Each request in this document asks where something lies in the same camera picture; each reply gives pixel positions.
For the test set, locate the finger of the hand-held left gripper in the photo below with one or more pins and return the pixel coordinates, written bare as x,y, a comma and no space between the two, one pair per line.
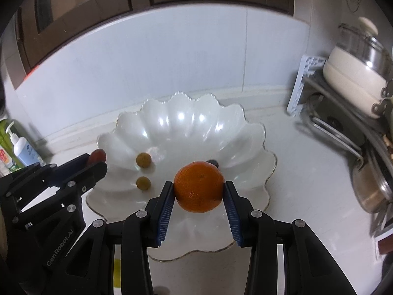
70,164
92,173

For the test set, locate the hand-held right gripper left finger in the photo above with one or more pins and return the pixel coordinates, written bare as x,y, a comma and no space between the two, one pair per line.
164,218

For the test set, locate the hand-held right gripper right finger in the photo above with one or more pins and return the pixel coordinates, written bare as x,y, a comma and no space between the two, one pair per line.
231,218

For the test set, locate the red date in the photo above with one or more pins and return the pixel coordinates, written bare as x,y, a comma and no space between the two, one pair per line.
97,155

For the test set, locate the orange tangerine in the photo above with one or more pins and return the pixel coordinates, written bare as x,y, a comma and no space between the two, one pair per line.
199,187

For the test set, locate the white scalloped bowl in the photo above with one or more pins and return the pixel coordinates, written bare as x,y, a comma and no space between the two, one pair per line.
184,129

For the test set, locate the white pump bottle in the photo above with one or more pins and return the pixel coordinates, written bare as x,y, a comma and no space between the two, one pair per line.
24,150

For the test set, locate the blueberry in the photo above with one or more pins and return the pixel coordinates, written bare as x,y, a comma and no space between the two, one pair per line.
213,162

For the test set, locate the green dish soap bottle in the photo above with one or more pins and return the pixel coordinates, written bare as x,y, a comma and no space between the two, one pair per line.
6,156

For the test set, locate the orange sticker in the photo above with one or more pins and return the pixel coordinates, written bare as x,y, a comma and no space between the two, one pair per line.
30,73

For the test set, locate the steel pot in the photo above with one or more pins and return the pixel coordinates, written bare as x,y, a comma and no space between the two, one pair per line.
368,187

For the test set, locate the white lattice rack panel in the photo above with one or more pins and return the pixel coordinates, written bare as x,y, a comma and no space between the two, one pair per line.
304,83

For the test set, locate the beaded trivet mat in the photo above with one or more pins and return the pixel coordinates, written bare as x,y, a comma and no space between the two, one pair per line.
388,143

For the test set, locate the cream cooking pot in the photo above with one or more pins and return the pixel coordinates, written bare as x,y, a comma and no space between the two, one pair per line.
353,76

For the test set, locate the steel steamer insert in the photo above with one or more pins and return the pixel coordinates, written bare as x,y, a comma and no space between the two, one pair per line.
377,55

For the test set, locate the glass pot lid cream knob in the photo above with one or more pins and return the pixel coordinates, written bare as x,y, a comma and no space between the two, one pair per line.
359,37

